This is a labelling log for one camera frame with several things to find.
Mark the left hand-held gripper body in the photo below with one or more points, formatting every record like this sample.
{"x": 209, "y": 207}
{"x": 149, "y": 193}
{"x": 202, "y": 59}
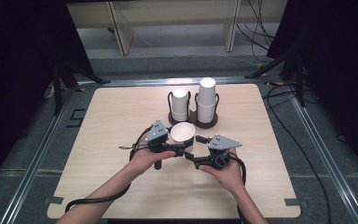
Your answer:
{"x": 157, "y": 132}

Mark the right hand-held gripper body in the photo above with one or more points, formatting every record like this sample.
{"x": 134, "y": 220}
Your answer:
{"x": 222, "y": 143}

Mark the single white paper cup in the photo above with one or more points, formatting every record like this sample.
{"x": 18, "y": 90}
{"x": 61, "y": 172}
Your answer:
{"x": 182, "y": 132}

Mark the dark double cup holder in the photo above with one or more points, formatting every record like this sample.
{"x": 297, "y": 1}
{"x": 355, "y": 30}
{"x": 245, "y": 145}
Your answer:
{"x": 194, "y": 119}

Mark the short stack of white cups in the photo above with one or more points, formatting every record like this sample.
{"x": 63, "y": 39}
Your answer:
{"x": 179, "y": 104}

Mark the person's left hand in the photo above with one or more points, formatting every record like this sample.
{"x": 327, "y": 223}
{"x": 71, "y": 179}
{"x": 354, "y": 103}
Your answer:
{"x": 143, "y": 161}

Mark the person's right hand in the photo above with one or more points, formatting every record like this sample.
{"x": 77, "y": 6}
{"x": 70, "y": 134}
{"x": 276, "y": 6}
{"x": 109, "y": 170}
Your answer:
{"x": 230, "y": 177}

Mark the tall stack of white cups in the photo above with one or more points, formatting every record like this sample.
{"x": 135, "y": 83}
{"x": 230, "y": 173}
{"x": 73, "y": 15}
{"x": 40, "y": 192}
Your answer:
{"x": 206, "y": 96}

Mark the black tripod stand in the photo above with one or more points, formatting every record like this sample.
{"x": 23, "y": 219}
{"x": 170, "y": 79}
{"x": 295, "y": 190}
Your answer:
{"x": 299, "y": 81}
{"x": 57, "y": 87}

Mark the beige wooden shelf unit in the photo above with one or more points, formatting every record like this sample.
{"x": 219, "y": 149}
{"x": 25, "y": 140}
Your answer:
{"x": 174, "y": 12}

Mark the black curtain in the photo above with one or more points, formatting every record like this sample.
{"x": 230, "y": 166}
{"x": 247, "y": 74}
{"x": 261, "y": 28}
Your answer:
{"x": 341, "y": 71}
{"x": 15, "y": 77}

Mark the metal floor rail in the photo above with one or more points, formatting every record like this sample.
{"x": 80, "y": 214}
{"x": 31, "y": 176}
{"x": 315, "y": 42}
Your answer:
{"x": 155, "y": 82}
{"x": 329, "y": 168}
{"x": 34, "y": 168}

